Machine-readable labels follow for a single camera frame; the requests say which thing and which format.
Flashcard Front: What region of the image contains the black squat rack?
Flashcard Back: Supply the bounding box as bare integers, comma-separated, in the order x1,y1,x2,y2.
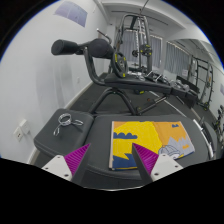
188,54,216,111

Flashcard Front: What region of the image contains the black yellow weight plate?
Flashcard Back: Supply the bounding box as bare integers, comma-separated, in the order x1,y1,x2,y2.
111,51,130,79

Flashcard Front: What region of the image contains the chrome barbell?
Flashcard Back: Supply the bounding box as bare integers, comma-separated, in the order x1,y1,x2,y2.
193,118,216,158

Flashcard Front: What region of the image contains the black roller-pad exercise bench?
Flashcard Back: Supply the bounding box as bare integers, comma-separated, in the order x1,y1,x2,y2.
50,28,200,116

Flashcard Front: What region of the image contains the group of dumbbells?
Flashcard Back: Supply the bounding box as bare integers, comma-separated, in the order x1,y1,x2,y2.
169,78,201,94

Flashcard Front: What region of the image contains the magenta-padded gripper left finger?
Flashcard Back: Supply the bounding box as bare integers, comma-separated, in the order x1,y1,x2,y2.
41,143,91,184

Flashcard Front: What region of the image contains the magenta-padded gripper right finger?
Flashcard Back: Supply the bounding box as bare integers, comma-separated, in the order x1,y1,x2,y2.
131,142,184,183

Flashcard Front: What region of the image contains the black padded weight bench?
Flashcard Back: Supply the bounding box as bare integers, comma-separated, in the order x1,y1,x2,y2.
33,108,218,191

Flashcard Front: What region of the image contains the chrome spring barbell collar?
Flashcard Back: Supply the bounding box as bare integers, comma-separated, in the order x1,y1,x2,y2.
52,113,84,137

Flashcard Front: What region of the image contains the white wall socket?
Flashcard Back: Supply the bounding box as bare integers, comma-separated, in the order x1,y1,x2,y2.
13,126,24,142
19,119,31,135

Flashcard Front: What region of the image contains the grey window curtain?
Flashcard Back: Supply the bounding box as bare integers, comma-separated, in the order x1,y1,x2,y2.
118,29,164,69
164,41,191,76

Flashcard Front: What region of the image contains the yellow orange blue printed towel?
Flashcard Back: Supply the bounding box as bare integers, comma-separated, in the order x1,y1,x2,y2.
108,120,196,171

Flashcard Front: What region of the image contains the black cable rack machine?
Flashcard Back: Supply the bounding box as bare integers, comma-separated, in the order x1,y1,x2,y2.
113,13,155,73

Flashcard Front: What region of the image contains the purple wall poster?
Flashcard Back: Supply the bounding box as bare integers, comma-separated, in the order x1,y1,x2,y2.
54,0,89,28

